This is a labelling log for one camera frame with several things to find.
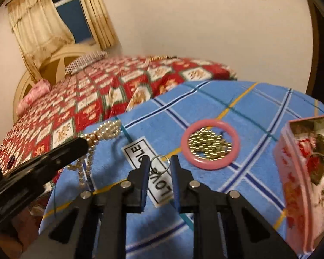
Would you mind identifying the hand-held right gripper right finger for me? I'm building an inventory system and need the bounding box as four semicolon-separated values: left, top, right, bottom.
170;155;299;259

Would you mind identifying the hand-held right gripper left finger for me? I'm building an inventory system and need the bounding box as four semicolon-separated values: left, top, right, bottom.
24;156;152;259

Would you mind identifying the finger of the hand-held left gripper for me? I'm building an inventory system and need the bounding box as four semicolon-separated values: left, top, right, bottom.
3;137;89;178

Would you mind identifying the small silver ring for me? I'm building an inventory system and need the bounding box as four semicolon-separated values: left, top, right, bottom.
151;155;170;175

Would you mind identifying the white pearl necklace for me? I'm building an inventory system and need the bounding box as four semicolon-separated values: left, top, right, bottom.
67;120;122;189

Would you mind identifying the pink tin box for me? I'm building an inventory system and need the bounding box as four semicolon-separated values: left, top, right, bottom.
273;113;324;255

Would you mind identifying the red knotted cord charm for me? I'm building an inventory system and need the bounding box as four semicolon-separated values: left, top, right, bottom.
297;137;324;181

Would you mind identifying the silver bangle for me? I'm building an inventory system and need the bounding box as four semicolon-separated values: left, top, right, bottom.
309;152;324;195

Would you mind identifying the white cloth label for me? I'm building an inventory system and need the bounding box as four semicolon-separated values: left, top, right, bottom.
121;138;175;208

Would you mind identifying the pink bangle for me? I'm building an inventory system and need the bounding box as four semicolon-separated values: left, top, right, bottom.
181;119;241;171

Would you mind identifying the pink pillow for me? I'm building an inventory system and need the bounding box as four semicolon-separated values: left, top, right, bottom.
17;79;51;114

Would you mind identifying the red printed bedspread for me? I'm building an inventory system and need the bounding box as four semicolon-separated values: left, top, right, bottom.
0;55;237;173

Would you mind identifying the blue plaid cloth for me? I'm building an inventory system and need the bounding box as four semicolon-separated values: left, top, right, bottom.
38;80;324;259

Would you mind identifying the cream wooden headboard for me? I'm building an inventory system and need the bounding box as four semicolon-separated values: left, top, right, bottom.
13;45;98;123

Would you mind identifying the striped pillow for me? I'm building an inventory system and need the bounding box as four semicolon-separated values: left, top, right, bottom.
65;50;110;75

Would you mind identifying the wide cream curtain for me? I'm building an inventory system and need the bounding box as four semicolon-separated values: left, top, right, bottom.
5;0;75;72

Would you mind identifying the window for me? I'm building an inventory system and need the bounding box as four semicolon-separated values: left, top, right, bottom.
49;0;95;44

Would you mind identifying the narrow cream curtain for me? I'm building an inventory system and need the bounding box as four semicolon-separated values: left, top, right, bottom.
74;0;118;49

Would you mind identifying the gold bead chain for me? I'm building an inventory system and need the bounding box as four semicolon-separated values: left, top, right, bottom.
188;128;233;159

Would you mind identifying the brown wooden door frame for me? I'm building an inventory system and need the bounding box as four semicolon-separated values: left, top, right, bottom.
290;0;324;98

